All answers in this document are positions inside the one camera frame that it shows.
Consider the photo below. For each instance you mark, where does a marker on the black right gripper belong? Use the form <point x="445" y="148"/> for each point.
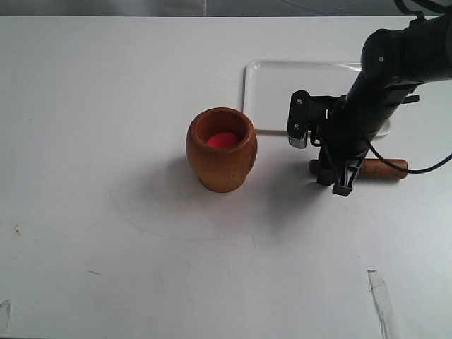
<point x="337" y="132"/>

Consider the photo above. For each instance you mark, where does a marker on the brown wooden pestle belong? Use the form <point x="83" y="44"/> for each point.
<point x="373" y="169"/>

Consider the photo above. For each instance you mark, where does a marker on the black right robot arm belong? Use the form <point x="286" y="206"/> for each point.
<point x="394" y="63"/>

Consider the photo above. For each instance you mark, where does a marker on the red ball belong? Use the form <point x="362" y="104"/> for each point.
<point x="223" y="140"/>

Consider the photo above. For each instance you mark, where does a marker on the wooden mortar cup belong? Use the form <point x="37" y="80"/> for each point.
<point x="221" y="170"/>

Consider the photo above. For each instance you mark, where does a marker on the white plastic tray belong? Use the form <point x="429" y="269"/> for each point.
<point x="269" y="85"/>

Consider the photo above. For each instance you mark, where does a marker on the clear tape strip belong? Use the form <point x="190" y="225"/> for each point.
<point x="383" y="306"/>

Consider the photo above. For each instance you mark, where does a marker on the white backdrop curtain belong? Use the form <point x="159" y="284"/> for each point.
<point x="209" y="8"/>

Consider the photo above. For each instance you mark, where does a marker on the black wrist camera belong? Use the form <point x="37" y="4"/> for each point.
<point x="298" y="119"/>

